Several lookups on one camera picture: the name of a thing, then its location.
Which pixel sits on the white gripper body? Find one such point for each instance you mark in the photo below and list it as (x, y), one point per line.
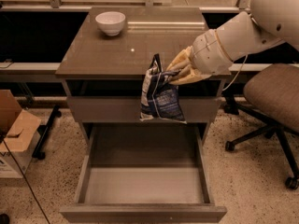
(209, 54)

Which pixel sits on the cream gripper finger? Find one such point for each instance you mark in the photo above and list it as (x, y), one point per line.
(181, 61)
(188, 75)

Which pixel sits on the blue chip bag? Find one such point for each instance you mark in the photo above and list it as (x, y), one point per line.
(159, 98)

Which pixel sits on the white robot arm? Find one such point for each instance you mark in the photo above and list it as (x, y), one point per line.
(268, 24)

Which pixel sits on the grey drawer cabinet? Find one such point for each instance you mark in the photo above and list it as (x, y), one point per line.
(99, 65)

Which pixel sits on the closed grey top drawer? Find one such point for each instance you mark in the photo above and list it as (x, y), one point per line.
(127, 109)

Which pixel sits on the open grey middle drawer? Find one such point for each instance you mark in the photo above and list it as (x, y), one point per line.
(144, 173)

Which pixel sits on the brown office chair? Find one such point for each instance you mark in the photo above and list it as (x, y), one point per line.
(275, 93)

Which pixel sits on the white ceramic bowl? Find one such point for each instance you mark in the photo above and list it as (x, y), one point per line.
(111, 22)

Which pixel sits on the black metal stand leg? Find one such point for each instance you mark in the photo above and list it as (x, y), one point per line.
(43, 130)

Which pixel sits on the open cardboard box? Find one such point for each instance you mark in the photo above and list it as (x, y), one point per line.
(20, 129)

